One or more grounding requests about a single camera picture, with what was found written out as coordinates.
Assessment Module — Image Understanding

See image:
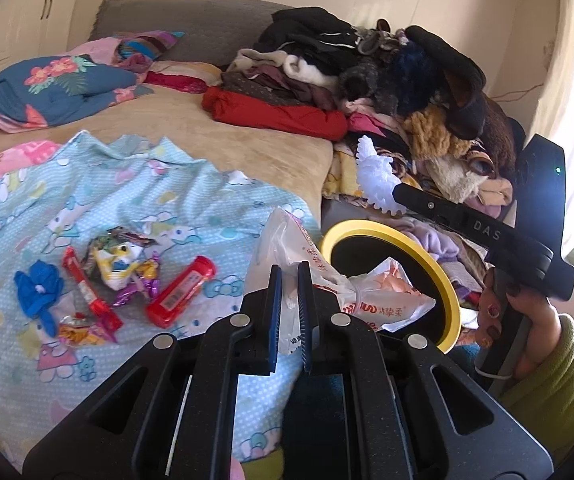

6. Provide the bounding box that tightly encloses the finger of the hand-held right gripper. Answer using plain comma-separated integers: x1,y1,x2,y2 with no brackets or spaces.
392,181,474,228

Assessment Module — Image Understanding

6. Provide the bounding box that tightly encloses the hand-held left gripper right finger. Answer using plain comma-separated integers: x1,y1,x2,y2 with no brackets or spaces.
296,260,554,480

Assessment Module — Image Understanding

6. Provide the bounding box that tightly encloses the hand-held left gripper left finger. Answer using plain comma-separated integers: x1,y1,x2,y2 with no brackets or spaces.
22,265,284,480

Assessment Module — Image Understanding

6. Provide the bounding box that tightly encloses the white foam fruit net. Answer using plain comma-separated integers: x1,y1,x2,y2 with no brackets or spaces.
354,135,409,217

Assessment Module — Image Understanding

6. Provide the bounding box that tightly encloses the yellow-rimmed black trash bin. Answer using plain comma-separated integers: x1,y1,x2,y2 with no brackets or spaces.
319,220,468,361

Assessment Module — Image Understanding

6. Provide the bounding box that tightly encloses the white plastic bag orange print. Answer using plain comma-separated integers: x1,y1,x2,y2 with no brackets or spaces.
244,206,437,356

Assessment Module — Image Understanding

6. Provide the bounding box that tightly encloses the red tube packet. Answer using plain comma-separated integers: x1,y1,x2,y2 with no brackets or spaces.
145,255,217,330

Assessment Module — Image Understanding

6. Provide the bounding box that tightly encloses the purple candy wrapper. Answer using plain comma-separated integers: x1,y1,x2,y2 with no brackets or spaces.
112,254,164,309

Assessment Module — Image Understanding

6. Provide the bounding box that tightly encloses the dark red foil wrapper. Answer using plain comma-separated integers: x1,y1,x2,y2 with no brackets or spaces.
107,226,157,250

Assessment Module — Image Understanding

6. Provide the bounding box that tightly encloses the yellow white snack packet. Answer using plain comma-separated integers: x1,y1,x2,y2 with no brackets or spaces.
87,240,145,292

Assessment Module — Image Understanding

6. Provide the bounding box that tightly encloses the orange red candy wrapper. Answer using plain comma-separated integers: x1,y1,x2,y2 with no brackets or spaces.
57,312,114,347

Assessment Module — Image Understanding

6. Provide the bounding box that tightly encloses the red sausage stick wrapper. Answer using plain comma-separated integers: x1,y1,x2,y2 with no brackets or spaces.
62,246,124,344

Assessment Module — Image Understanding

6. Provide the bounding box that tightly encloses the blue wrapper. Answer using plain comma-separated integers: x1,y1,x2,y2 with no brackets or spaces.
14,260,66,339

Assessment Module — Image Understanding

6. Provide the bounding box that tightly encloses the person's right forearm green sleeve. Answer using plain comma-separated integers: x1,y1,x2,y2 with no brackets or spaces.
487,314,574,467

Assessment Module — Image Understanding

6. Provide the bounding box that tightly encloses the person's right hand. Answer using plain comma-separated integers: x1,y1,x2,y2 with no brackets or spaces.
476,266,563,378

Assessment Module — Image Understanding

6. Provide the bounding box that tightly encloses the pile of mixed clothes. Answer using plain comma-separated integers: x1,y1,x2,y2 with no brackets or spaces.
221,6,530,311

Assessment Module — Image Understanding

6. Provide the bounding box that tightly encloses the light blue cat-print blanket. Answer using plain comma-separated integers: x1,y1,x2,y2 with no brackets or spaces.
0,131,324,467

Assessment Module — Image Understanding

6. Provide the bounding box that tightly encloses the red garment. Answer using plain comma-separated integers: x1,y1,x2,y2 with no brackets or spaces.
201,86,349,142

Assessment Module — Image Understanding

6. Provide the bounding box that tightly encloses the beige bed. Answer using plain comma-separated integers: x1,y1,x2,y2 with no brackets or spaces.
0,59,350,198

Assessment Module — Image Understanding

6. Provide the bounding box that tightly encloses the red embroidered pillow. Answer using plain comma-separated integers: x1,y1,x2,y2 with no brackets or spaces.
142,71,209,95

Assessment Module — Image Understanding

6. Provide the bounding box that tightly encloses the grey padded headboard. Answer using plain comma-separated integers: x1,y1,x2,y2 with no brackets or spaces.
89,0,289,67

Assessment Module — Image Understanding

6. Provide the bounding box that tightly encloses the striped purple pillow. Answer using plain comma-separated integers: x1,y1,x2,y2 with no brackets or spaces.
116,30,186,72

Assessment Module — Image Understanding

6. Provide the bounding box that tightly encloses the pink cartoon blanket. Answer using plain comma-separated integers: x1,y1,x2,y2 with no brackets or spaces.
0,140,64,223

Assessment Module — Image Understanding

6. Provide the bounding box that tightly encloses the blue floral quilt pink lining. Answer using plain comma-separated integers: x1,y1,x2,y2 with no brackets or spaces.
0,37,156,149

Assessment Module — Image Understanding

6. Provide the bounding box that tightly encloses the orange wall cable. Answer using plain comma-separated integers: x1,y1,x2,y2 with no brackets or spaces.
487,84,539,107

